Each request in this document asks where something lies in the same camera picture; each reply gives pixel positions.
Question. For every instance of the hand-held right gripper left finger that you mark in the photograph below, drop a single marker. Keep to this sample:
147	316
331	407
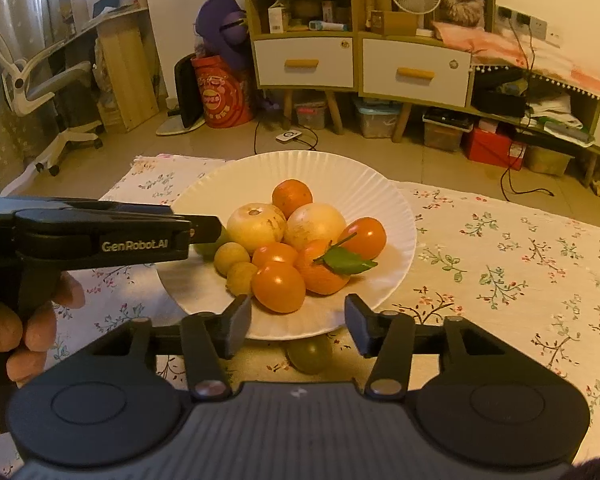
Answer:
237	325

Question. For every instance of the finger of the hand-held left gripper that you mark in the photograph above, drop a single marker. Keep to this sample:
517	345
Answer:
207	230

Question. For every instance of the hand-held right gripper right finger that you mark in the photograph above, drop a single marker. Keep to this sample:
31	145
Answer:
356	325

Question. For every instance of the green round fruit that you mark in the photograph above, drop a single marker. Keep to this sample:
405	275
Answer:
212	251
310	355

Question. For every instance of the small yellow round fruit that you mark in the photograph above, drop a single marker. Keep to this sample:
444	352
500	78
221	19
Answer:
231	258
240	279

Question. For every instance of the orange persimmon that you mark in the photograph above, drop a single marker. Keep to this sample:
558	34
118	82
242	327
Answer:
278	287
274	254
367	240

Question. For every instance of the orange mandarin with green leaf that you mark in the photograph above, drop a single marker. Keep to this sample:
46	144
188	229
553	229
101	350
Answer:
320	280

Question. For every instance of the white ribbed plate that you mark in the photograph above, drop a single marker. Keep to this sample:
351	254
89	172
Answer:
370	185

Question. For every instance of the person's left hand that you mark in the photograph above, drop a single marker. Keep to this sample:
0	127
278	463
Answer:
40	332

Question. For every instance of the round yellow pear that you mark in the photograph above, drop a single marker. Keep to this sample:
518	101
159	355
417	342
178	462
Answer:
255	227
312	225

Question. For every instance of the red printed bag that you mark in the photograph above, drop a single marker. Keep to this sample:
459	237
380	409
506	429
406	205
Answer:
222	95

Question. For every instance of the black panel with white base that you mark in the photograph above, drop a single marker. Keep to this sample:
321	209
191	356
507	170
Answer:
187	92

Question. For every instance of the small clear storage bin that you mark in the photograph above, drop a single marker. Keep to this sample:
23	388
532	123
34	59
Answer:
311	117

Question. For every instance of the floral tablecloth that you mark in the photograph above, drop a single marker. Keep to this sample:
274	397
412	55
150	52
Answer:
505	270

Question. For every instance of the white grey office chair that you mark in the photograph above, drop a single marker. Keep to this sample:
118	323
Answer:
45	85

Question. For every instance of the light wooden desk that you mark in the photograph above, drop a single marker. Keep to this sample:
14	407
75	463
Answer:
125	75

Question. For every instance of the white cabinet drawer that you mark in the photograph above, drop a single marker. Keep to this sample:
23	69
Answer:
325	75
380	85

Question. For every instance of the purple plush toy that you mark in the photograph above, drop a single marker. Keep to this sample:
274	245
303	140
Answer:
220	30

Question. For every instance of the clear bin with teal lid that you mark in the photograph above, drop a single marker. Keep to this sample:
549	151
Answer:
377	120

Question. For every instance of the low wooden drawer cabinet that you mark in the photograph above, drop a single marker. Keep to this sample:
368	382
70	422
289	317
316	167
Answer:
403	121

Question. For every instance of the clear bin with black lid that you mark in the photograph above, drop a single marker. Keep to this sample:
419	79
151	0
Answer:
445	135

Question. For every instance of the red cardboard box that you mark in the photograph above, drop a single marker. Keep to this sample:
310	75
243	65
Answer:
492	150

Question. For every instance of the white carton box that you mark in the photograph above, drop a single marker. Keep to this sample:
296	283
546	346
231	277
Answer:
279	19

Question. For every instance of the tall wooden shelf cabinet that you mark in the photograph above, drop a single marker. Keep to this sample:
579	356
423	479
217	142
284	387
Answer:
247	10

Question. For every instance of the white blue thermometer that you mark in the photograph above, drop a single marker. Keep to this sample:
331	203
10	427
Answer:
327	25

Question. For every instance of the beige storage bin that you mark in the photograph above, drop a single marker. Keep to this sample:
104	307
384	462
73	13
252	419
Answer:
547	160

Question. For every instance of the brown cardboard box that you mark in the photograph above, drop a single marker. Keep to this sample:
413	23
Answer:
395	22

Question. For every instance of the folded white clothes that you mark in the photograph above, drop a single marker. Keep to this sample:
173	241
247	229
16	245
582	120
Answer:
555	110

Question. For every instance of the pink fringed cloth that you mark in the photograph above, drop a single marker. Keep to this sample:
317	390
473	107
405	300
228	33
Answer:
540	57

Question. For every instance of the white wall sockets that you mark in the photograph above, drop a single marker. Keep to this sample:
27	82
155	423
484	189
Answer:
537	25

